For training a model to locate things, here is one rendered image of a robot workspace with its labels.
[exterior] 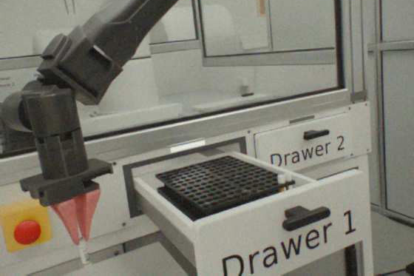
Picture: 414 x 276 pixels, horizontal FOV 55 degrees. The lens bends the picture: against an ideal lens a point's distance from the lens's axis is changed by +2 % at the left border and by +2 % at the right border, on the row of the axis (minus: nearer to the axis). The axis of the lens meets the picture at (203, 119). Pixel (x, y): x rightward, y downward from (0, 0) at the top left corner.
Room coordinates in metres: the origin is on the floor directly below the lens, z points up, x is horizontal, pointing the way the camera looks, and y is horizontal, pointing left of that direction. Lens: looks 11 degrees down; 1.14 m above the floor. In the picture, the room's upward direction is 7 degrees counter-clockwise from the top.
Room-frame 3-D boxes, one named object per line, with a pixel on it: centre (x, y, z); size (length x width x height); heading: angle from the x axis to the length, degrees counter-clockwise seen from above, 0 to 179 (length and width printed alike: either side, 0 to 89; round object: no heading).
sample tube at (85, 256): (0.49, 0.18, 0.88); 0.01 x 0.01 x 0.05
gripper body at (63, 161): (0.50, 0.19, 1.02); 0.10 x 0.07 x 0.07; 128
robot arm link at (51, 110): (0.50, 0.19, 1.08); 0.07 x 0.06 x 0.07; 45
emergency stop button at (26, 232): (0.61, 0.31, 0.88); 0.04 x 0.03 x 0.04; 116
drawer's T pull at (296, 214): (0.49, -0.12, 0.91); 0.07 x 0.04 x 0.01; 116
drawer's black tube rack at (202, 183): (0.69, -0.02, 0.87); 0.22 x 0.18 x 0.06; 26
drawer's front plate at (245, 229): (0.51, -0.10, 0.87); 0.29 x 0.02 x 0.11; 116
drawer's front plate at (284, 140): (0.94, -0.25, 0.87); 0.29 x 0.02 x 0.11; 116
